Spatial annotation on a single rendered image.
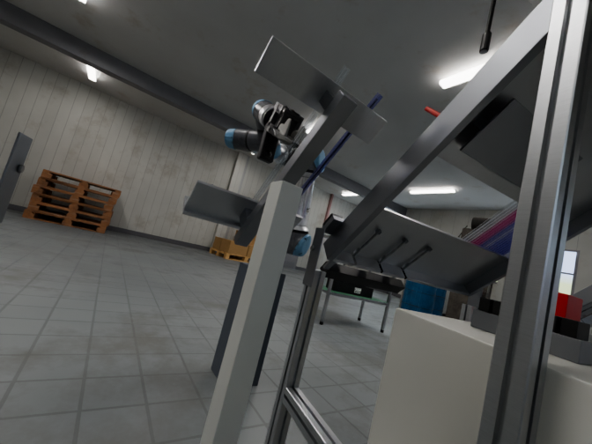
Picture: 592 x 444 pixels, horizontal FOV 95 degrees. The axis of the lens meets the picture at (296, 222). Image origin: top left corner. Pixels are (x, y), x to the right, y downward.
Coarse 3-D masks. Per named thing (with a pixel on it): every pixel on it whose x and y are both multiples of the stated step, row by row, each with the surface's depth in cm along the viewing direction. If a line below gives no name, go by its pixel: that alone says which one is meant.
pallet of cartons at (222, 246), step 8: (216, 240) 782; (224, 240) 749; (232, 240) 757; (216, 248) 770; (224, 248) 740; (232, 248) 734; (240, 248) 756; (248, 248) 775; (224, 256) 727; (232, 256) 828; (240, 256) 780; (248, 256) 778
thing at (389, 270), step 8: (344, 256) 82; (360, 256) 87; (352, 264) 83; (360, 264) 84; (368, 264) 86; (376, 264) 88; (384, 264) 91; (384, 272) 88; (392, 272) 90; (400, 272) 92; (408, 272) 95; (416, 272) 98; (416, 280) 94; (424, 280) 97; (432, 280) 99; (440, 280) 103; (440, 288) 101; (448, 288) 102; (456, 288) 105; (464, 288) 108
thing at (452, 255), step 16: (384, 224) 77; (400, 224) 78; (416, 224) 79; (352, 240) 81; (384, 240) 83; (400, 240) 83; (416, 240) 84; (432, 240) 85; (448, 240) 86; (464, 240) 88; (368, 256) 88; (400, 256) 90; (416, 256) 91; (432, 256) 92; (448, 256) 93; (464, 256) 94; (480, 256) 96; (496, 256) 97; (432, 272) 100; (448, 272) 101; (464, 272) 102; (480, 272) 104
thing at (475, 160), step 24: (528, 72) 51; (504, 96) 54; (528, 96) 54; (480, 120) 56; (504, 120) 53; (528, 120) 54; (456, 144) 61; (480, 144) 57; (504, 144) 57; (528, 144) 58; (480, 168) 66; (504, 168) 62; (504, 192) 73; (576, 192) 77; (576, 216) 85
